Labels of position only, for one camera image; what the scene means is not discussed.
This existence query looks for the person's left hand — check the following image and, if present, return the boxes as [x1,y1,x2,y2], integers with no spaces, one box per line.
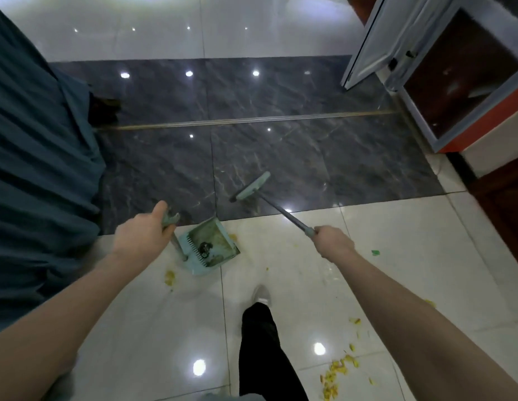
[111,200,177,267]

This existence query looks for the person's right hand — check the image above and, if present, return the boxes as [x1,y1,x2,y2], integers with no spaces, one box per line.
[312,226,356,264]

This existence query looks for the light green dustpan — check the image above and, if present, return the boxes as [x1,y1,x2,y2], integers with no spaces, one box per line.
[161,211,241,276]

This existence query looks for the light green broom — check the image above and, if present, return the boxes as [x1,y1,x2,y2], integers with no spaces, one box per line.
[230,171,318,239]

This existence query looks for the person's right forearm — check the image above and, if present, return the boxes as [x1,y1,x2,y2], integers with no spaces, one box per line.
[331,248,518,401]

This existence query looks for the person's left forearm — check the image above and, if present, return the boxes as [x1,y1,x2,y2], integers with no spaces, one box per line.
[0,251,139,401]

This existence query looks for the dark shoe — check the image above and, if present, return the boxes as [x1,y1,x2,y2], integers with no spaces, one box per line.
[89,92,122,126]

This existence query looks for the teal fabric curtain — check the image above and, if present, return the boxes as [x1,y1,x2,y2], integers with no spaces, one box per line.
[0,4,107,336]

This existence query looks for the person's white shoe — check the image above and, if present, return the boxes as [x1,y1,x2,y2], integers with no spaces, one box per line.
[251,285,271,306]

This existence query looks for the person's black trouser leg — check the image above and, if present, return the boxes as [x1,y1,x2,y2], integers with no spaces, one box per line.
[238,302,309,401]

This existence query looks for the scattered yellow food scraps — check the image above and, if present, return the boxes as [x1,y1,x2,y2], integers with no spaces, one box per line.
[319,316,376,401]

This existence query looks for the white framed glass door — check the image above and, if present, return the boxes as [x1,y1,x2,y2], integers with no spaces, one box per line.
[341,0,435,91]

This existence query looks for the white and orange cabinet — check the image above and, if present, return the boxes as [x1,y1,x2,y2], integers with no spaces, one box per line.
[384,0,518,154]

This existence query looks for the dark wooden furniture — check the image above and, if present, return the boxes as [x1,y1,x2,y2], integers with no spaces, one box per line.
[468,152,518,276]

